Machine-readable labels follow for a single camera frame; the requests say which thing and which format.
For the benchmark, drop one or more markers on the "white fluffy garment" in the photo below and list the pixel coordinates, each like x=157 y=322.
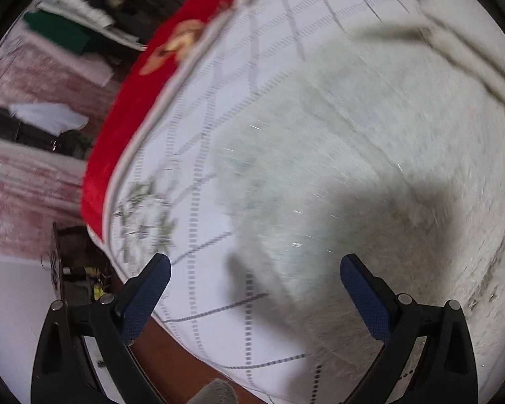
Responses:
x=362 y=134

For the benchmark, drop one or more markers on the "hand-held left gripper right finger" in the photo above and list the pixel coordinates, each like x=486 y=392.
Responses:
x=364 y=294

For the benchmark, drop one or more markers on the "green cloth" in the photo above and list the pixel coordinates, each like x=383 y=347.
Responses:
x=59 y=31

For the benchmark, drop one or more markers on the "white striped cloth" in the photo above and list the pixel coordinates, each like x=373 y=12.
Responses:
x=82 y=8

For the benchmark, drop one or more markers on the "white quilted mattress red side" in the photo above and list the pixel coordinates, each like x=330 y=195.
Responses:
x=235 y=75

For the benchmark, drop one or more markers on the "grey cloth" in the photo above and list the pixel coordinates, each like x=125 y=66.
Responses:
x=214 y=393

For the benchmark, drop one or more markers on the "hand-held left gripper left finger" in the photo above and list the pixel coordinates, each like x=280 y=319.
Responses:
x=147 y=294

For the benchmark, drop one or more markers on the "brown wooden nightstand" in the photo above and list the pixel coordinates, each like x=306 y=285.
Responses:
x=78 y=261

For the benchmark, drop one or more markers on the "brown wooden bed frame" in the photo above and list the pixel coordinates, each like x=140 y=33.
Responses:
x=168 y=357

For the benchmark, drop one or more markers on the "dark low furniture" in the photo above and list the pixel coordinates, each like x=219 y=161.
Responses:
x=29 y=139

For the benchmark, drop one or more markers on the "white thin cloth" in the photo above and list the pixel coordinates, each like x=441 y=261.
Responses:
x=46 y=115

